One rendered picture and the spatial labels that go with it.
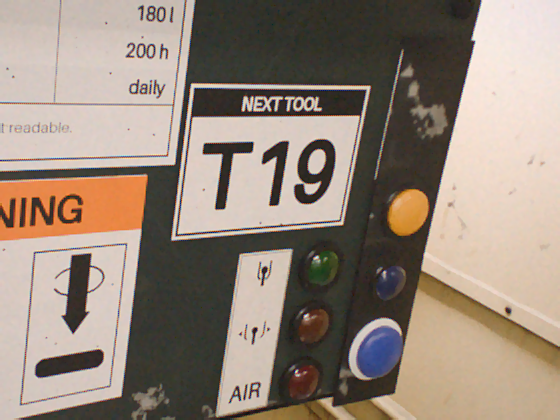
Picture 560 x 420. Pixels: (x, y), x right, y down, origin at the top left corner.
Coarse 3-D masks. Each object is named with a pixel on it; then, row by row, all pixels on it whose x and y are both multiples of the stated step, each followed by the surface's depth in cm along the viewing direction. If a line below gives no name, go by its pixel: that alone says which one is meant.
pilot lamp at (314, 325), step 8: (312, 312) 43; (320, 312) 43; (304, 320) 43; (312, 320) 43; (320, 320) 43; (328, 320) 44; (304, 328) 43; (312, 328) 43; (320, 328) 43; (304, 336) 43; (312, 336) 43; (320, 336) 44
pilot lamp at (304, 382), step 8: (304, 368) 44; (312, 368) 44; (296, 376) 44; (304, 376) 44; (312, 376) 44; (296, 384) 44; (304, 384) 44; (312, 384) 45; (296, 392) 44; (304, 392) 44; (312, 392) 45
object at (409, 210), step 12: (408, 192) 44; (420, 192) 44; (396, 204) 43; (408, 204) 44; (420, 204) 44; (396, 216) 44; (408, 216) 44; (420, 216) 44; (396, 228) 44; (408, 228) 44
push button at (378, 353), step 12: (372, 336) 46; (384, 336) 46; (396, 336) 47; (360, 348) 46; (372, 348) 46; (384, 348) 46; (396, 348) 47; (360, 360) 46; (372, 360) 46; (384, 360) 46; (396, 360) 47; (372, 372) 46; (384, 372) 47
